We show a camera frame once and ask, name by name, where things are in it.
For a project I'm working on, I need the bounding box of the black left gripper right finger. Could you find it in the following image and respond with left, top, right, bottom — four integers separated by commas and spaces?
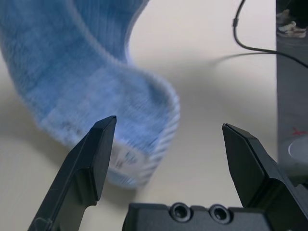
221, 123, 308, 231

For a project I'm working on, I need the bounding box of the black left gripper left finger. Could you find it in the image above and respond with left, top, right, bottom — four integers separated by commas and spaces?
26, 115, 117, 231

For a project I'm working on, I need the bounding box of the blue towel white trim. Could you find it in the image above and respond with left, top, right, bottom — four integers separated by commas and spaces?
0, 0, 181, 191

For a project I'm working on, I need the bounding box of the white grey sneaker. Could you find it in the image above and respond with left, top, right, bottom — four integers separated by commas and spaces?
276, 9, 291, 25
277, 21, 307, 38

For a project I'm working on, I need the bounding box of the bystander dark trouser leg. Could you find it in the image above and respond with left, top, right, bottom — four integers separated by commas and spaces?
286, 0, 308, 24

